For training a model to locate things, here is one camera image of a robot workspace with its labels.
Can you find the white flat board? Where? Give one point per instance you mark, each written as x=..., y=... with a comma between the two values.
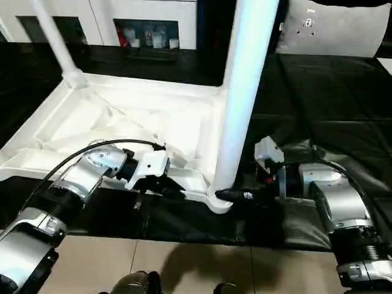
x=386, y=64

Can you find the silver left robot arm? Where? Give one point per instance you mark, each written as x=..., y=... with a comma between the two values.
x=61, y=196

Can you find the dark left robot foot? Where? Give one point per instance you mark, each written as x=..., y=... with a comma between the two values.
x=135, y=284

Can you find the dark robot foot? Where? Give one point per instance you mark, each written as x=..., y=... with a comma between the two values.
x=135, y=284
x=225, y=288

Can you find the white cabinet with glass doors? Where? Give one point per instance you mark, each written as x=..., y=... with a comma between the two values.
x=122, y=18

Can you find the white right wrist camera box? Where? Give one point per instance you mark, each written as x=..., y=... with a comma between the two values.
x=269, y=153

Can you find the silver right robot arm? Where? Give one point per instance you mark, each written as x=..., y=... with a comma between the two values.
x=343, y=208

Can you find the black work mat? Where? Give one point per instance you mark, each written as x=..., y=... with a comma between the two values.
x=331, y=104

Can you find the grey cushion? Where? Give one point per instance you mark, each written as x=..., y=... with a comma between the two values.
x=337, y=27

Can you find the white plastic table leg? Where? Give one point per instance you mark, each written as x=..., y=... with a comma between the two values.
x=55, y=37
x=245, y=86

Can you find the dark right robot foot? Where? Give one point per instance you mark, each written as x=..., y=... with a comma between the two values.
x=225, y=288

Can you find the white plastic table top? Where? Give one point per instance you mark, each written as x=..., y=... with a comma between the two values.
x=122, y=116

